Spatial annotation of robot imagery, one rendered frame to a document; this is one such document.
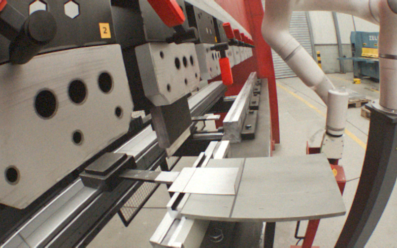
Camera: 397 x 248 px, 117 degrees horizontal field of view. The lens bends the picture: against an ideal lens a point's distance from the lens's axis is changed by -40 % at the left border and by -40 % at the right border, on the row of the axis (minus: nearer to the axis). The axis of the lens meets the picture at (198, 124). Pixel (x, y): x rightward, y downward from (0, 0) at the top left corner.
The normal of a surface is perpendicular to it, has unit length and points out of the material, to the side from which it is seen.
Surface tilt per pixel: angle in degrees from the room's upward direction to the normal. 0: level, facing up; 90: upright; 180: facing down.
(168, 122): 90
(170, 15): 140
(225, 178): 0
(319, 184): 0
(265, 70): 90
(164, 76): 90
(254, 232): 0
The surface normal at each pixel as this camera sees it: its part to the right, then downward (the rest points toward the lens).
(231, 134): -0.31, 0.36
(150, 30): 0.93, -0.07
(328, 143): -0.53, 0.33
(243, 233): -0.18, -0.93
